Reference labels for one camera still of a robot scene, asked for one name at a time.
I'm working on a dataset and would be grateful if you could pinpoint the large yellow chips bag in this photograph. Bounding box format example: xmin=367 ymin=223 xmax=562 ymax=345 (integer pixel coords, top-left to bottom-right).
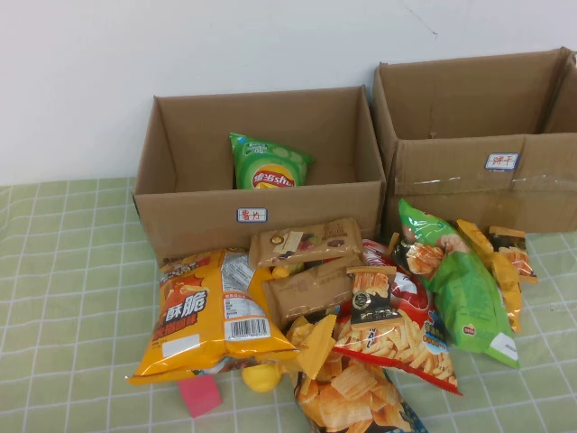
xmin=125 ymin=247 xmax=301 ymax=387

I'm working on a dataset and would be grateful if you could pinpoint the small yellow snack pack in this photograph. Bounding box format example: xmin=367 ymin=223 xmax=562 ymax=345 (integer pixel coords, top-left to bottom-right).
xmin=286 ymin=313 xmax=338 ymax=380
xmin=269 ymin=263 xmax=307 ymax=281
xmin=456 ymin=219 xmax=496 ymax=272
xmin=490 ymin=252 xmax=524 ymax=334

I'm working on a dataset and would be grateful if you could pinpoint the small black orange snack pack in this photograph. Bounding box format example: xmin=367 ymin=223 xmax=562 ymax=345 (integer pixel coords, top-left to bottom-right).
xmin=489 ymin=225 xmax=539 ymax=285
xmin=345 ymin=264 xmax=398 ymax=329
xmin=388 ymin=232 xmax=445 ymax=276

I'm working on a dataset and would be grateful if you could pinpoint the brown biscuit pack with picture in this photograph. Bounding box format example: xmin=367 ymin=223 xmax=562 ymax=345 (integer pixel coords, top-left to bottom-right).
xmin=249 ymin=217 xmax=364 ymax=268

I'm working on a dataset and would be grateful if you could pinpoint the white label with red writing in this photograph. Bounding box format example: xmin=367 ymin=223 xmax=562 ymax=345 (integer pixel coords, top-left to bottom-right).
xmin=237 ymin=207 xmax=270 ymax=225
xmin=484 ymin=152 xmax=521 ymax=171

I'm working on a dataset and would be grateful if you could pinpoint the green Lay's chips bag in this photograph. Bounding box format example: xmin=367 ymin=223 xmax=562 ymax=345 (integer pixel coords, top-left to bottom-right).
xmin=228 ymin=131 xmax=316 ymax=191

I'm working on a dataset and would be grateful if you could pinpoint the plain brown biscuit pack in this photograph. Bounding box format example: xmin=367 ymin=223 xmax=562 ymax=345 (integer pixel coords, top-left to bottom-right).
xmin=261 ymin=256 xmax=362 ymax=330

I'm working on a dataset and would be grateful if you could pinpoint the cardboard box with printed base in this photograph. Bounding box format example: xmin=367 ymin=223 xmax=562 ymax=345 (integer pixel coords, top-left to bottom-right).
xmin=132 ymin=85 xmax=388 ymax=272

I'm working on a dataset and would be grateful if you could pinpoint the yellow rubber duck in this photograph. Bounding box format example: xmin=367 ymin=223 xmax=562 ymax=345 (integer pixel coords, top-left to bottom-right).
xmin=241 ymin=363 xmax=285 ymax=392

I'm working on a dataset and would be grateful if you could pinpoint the cardboard box with clear tape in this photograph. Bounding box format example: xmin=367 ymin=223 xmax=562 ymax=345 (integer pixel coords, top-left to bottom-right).
xmin=371 ymin=46 xmax=577 ymax=235

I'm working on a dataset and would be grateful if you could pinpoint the red shrimp stick bag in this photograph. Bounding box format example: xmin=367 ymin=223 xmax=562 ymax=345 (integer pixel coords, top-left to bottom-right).
xmin=333 ymin=238 xmax=464 ymax=397

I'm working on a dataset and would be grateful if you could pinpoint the orange chip bag bottom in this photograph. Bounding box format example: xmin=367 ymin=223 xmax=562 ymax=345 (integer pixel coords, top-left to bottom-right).
xmin=197 ymin=346 xmax=429 ymax=433

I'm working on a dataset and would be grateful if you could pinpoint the long green chips bag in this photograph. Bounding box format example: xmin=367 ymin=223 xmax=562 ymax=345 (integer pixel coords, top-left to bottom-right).
xmin=398 ymin=198 xmax=521 ymax=370

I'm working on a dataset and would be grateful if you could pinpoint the pink foam cube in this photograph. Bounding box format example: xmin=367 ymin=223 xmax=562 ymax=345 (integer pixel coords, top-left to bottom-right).
xmin=178 ymin=373 xmax=224 ymax=419

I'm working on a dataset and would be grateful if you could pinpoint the green checked tablecloth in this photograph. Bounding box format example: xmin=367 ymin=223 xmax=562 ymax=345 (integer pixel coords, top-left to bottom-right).
xmin=0 ymin=175 xmax=577 ymax=433

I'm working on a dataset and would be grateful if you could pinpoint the plain cardboard box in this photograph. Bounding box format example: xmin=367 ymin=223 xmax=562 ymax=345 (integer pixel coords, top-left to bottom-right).
xmin=543 ymin=47 xmax=577 ymax=134

